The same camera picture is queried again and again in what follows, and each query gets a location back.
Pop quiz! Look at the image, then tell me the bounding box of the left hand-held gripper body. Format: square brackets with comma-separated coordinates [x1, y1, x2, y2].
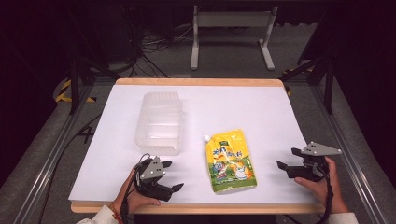
[133, 156, 174, 203]

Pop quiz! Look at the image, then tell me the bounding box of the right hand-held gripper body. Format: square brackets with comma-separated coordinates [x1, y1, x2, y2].
[287, 141, 343, 183]

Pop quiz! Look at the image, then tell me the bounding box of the clear plastic container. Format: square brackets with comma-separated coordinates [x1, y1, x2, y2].
[134, 91, 184, 157]

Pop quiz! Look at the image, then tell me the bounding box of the yellow spout pouch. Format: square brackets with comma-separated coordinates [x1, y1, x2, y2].
[203, 128, 259, 195]

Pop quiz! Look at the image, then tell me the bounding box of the person's right hand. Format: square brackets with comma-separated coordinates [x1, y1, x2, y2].
[293, 156, 349, 215]

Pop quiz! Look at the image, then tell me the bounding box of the person's left hand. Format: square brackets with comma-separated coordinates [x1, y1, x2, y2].
[112, 169, 162, 216]

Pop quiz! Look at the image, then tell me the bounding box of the white paper sheet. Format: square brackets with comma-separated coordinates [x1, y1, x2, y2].
[67, 84, 316, 205]

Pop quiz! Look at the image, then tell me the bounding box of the black tripod stand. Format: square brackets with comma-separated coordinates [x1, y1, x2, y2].
[278, 54, 336, 116]
[68, 55, 123, 116]

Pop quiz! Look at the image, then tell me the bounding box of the yellow black hazard tape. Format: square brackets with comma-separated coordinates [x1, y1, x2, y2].
[54, 78, 97, 104]

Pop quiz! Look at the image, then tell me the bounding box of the right hand-held gripper cable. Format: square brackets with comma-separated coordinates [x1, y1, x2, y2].
[317, 156, 334, 224]

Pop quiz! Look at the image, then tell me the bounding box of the hand-held gripper cable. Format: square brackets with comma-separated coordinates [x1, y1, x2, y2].
[120, 153, 151, 224]
[317, 156, 334, 224]

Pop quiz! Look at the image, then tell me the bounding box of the aluminium rail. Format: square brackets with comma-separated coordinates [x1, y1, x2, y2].
[11, 84, 95, 224]
[310, 84, 390, 224]

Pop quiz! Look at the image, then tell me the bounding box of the left hand-held gripper cable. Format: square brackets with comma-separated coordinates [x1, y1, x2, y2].
[120, 153, 151, 224]

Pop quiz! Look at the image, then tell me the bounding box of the red bracelet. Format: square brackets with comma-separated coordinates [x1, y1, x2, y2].
[111, 203, 123, 224]

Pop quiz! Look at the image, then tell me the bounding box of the black floor cable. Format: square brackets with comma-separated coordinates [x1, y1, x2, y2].
[36, 113, 104, 224]

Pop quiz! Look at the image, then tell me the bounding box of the tangle of black floor cables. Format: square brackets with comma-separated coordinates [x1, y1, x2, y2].
[122, 21, 194, 79]

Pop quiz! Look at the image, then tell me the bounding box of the white metal stand frame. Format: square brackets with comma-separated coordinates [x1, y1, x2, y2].
[190, 5, 279, 72]

